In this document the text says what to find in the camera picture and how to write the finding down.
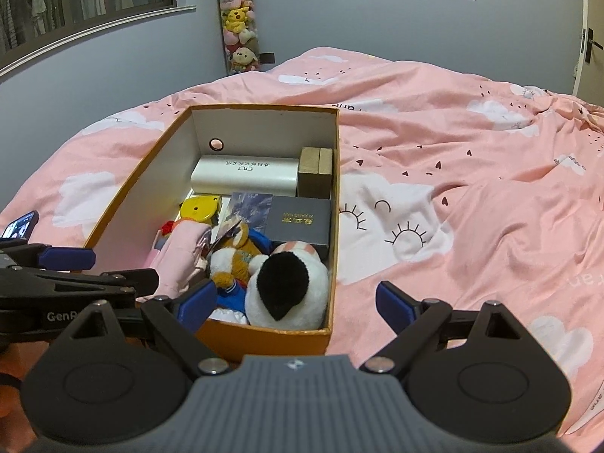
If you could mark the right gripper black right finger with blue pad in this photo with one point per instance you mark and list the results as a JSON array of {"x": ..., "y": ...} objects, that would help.
[{"x": 416, "y": 324}]

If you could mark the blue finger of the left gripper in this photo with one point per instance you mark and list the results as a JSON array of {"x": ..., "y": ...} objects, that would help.
[{"x": 48, "y": 257}]

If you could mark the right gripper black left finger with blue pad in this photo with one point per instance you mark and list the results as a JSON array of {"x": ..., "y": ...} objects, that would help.
[{"x": 172, "y": 326}]

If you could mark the brown white dog plush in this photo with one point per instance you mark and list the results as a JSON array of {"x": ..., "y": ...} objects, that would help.
[{"x": 229, "y": 269}]

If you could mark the yellow toy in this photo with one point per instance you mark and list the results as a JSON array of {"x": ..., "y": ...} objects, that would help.
[{"x": 201, "y": 208}]

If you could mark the black white panda plush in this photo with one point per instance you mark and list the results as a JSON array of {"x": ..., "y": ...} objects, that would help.
[{"x": 288, "y": 289}]

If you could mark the white long box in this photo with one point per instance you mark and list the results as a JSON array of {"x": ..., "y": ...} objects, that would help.
[{"x": 214, "y": 174}]

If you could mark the dark grey box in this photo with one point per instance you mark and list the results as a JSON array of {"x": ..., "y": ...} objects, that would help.
[{"x": 300, "y": 219}]

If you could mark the gold small box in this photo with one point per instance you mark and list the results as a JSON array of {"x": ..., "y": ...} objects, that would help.
[{"x": 315, "y": 173}]

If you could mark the dark blue photo card box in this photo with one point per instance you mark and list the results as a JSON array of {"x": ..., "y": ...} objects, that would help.
[{"x": 251, "y": 207}]

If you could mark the pink patterned duvet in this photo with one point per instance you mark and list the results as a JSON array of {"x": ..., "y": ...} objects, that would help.
[{"x": 452, "y": 186}]

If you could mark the plush toy storage tube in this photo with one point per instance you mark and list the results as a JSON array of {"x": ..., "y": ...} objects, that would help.
[{"x": 239, "y": 36}]

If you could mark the window with frame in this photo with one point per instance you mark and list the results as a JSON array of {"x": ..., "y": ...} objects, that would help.
[{"x": 30, "y": 28}]

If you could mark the cream door with handle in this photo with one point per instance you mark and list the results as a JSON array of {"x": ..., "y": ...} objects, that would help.
[{"x": 589, "y": 83}]

